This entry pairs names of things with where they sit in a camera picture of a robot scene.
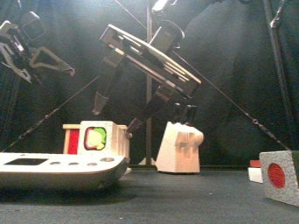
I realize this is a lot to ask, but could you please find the speckled cube with green picture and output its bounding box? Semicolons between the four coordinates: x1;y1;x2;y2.
76;120;119;158

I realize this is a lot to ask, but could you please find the white toy knife block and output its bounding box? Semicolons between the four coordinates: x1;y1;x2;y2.
153;121;205;175

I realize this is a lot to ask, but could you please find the wooden crate with red panel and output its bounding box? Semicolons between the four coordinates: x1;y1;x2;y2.
61;123;133;165

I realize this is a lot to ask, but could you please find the white toy scale with buttons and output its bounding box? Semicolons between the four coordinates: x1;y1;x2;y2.
0;151;129;191

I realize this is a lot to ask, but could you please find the small red and white block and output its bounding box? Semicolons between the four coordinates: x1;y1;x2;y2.
247;159;265;185

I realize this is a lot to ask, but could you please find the speckled cube with red circle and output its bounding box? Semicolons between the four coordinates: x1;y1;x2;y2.
257;150;299;208

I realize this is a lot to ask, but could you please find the black-handled toy knife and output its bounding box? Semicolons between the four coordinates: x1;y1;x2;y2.
172;102;184;125

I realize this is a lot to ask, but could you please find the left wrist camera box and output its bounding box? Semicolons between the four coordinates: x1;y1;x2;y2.
19;10;47;41

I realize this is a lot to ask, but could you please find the black-handled toy cleaver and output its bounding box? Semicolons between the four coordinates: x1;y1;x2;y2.
181;104;199;127

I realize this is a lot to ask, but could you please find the thin vertical frame pole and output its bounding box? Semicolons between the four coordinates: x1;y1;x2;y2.
144;0;155;167

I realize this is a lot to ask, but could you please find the diagonal brace wire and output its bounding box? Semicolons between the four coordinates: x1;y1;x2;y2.
0;75;100;153
171;50;292;151

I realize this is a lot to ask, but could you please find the thick dark frame pole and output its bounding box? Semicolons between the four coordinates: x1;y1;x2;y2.
263;0;297;147

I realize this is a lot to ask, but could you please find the metal chain hook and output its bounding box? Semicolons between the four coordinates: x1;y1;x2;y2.
268;0;288;30

